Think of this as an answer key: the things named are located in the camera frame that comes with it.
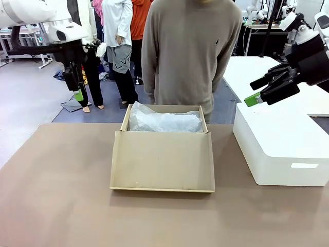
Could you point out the person in beige sweater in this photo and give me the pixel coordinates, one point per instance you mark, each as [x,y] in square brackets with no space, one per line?
[190,51]

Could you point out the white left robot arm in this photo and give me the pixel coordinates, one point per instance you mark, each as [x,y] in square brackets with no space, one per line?
[28,11]

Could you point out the brown cardboard shoe box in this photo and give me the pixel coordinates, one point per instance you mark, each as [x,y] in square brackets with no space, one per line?
[162,162]

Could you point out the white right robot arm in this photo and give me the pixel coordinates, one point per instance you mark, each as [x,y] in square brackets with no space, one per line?
[307,36]

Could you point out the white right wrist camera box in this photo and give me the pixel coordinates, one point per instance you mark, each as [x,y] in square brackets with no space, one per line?
[287,21]

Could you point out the white tissue paper sheet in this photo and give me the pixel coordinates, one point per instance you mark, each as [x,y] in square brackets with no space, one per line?
[164,122]

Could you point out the dark background desk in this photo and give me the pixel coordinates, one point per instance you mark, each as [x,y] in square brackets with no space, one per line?
[257,38]

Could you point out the white table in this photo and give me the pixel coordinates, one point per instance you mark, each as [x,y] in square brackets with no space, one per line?
[259,69]

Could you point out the clothes pile on floor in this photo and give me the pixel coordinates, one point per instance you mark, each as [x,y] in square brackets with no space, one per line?
[103,76]

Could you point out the mannequin white shirt grey shorts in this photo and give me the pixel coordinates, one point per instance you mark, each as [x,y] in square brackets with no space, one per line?
[115,23]

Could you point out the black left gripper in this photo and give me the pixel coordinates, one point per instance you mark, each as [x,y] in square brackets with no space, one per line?
[72,52]

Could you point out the white storage box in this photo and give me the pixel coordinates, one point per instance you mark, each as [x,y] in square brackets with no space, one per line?
[282,144]

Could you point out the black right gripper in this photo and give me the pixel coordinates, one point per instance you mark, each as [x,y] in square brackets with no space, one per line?
[312,61]

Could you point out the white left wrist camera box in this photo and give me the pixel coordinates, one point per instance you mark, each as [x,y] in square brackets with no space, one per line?
[101,49]

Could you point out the mannequin white jacket black trousers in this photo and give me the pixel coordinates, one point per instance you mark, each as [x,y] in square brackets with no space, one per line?
[93,77]

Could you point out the white label on storage box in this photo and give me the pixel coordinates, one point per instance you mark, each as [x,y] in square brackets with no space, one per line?
[304,166]

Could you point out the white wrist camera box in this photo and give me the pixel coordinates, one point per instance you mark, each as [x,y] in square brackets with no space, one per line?
[287,21]
[101,49]

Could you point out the black pole stand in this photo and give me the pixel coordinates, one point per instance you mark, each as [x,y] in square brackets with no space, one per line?
[270,25]

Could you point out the grey mannequin base plate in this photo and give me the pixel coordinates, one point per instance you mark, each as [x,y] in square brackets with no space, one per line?
[70,106]

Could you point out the white background workbench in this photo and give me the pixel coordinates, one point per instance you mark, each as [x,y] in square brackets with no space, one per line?
[25,32]

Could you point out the pink garment figure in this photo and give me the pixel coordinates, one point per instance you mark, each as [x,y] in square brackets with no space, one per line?
[99,10]

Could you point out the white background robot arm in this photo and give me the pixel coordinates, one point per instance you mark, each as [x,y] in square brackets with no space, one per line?
[288,6]
[253,10]

